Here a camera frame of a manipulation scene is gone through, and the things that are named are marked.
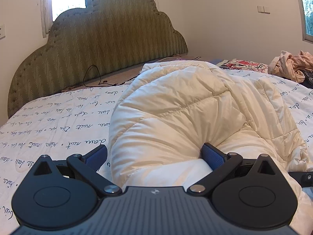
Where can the white wall switch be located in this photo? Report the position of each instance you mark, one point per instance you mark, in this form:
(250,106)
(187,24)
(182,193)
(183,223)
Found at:
(263,9)

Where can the red floral fabric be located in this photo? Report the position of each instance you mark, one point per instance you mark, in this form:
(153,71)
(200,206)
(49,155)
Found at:
(236,64)

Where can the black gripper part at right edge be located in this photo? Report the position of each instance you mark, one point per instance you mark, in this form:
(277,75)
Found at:
(304,179)

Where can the cream puffer jacket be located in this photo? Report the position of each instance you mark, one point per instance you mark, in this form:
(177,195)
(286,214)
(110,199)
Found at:
(172,109)

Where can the white double wall socket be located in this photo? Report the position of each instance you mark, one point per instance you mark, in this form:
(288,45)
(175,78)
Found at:
(2,31)

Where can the peach clothes pile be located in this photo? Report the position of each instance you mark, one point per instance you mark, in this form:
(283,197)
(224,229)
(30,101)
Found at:
(291,66)

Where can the white bedsheet with script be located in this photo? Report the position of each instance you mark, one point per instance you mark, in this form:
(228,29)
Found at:
(78,121)

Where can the side window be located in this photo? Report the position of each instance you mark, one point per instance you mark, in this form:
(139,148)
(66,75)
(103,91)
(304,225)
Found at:
(306,19)

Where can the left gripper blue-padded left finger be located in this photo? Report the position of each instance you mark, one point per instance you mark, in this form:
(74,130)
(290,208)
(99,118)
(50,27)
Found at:
(85,169)

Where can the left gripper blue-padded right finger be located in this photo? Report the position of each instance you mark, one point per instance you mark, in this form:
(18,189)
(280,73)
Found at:
(223,167)

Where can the green upholstered headboard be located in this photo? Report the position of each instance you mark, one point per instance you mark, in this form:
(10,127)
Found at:
(83,45)

